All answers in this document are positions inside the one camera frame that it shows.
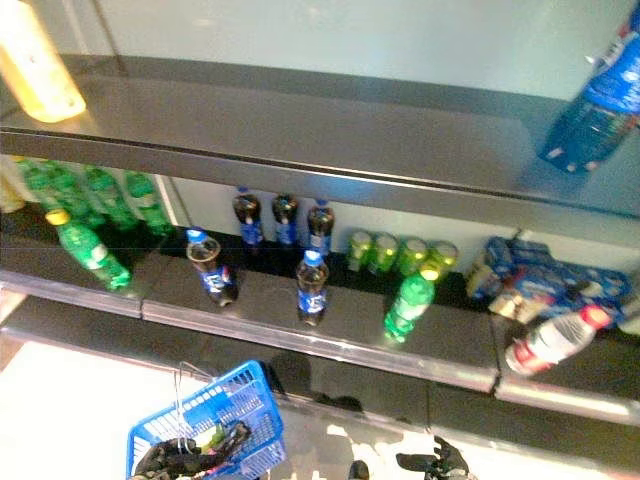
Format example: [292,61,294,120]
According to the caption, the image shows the thin grey upright bar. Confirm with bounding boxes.
[92,0,129,76]

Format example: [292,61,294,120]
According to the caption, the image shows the black shelf with clear rail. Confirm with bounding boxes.
[0,294,640,471]
[0,214,640,426]

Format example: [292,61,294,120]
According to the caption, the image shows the small white brown snack box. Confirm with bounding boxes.
[487,287,536,321]

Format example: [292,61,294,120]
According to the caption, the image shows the large Pepsi cola bottle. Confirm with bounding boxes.
[537,7,640,175]

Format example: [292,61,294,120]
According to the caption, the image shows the robot left hand black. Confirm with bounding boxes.
[134,437,216,480]

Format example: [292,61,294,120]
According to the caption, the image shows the large yellow drink bottle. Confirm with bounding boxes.
[0,0,87,124]

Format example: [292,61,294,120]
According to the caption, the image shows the blue plastic shopping basket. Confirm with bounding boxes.
[127,359,287,480]

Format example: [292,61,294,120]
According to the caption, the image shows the robot right hand black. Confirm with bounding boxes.
[396,435,471,480]

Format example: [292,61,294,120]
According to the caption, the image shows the green Sprite bottle yellow cap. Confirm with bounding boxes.
[17,158,56,206]
[44,208,132,291]
[82,167,136,231]
[383,267,441,344]
[122,172,174,237]
[44,162,101,229]

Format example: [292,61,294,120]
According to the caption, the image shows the water bottle red label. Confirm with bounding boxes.
[504,304,614,376]

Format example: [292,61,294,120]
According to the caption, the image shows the upright blue Oreo box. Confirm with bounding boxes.
[469,235,516,301]

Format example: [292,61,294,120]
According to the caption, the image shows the small Pepsi bottle blue cap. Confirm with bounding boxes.
[185,228,240,307]
[232,186,265,251]
[305,198,336,256]
[271,192,300,247]
[295,249,330,327]

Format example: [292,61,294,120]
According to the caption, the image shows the dark grey shelf board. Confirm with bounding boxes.
[0,54,640,219]

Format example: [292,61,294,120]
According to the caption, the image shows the blue snack packets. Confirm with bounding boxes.
[514,279,626,321]

